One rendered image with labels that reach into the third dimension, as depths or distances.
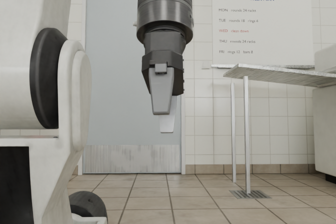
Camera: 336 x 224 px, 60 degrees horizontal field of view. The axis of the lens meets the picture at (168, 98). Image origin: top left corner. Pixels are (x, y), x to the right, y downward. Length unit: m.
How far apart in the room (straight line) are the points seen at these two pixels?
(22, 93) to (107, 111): 2.76
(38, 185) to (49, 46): 0.18
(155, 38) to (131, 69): 2.75
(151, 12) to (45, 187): 0.28
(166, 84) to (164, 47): 0.06
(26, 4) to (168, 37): 0.19
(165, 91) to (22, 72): 0.17
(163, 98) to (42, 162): 0.18
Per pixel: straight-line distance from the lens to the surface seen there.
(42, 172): 0.42
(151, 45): 0.41
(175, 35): 0.41
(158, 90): 0.36
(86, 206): 0.77
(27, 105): 0.40
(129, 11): 3.33
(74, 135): 0.41
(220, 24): 3.29
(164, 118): 0.46
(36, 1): 0.44
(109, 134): 3.14
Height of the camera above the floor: 0.55
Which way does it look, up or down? 5 degrees up
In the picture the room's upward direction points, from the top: straight up
